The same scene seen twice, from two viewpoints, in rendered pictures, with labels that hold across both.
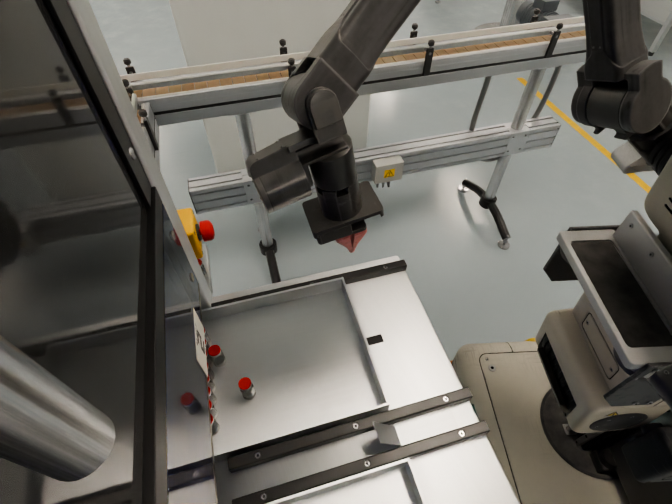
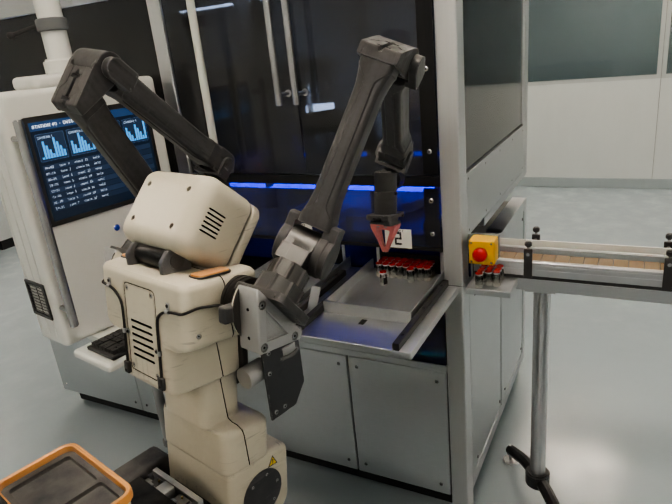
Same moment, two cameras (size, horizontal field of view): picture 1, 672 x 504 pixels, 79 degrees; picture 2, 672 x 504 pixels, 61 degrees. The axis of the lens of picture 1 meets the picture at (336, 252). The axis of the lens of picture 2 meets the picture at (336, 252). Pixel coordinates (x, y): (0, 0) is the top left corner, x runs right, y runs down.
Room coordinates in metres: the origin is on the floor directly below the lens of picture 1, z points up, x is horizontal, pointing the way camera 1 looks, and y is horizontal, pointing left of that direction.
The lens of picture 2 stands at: (1.30, -1.08, 1.58)
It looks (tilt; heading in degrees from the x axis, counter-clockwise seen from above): 20 degrees down; 135
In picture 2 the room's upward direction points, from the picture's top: 6 degrees counter-clockwise
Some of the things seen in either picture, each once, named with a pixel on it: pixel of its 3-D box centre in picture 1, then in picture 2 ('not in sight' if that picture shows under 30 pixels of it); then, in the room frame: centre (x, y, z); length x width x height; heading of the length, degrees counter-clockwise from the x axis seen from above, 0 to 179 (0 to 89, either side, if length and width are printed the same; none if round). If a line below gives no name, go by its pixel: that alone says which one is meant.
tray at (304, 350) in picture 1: (270, 362); (389, 287); (0.30, 0.11, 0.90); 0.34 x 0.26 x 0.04; 106
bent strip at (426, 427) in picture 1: (417, 425); (305, 305); (0.20, -0.13, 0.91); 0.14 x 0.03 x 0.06; 105
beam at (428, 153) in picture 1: (386, 161); not in sight; (1.39, -0.21, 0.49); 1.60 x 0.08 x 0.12; 106
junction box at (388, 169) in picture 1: (387, 169); not in sight; (1.32, -0.21, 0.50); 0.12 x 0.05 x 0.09; 106
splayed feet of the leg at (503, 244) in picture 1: (485, 206); not in sight; (1.55, -0.79, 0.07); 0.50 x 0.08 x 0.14; 16
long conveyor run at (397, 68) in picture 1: (356, 64); not in sight; (1.35, -0.07, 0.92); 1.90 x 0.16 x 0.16; 106
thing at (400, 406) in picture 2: not in sight; (279, 309); (-0.66, 0.45, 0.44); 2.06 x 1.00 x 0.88; 16
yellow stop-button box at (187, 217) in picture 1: (179, 236); (484, 248); (0.51, 0.30, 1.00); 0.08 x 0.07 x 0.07; 106
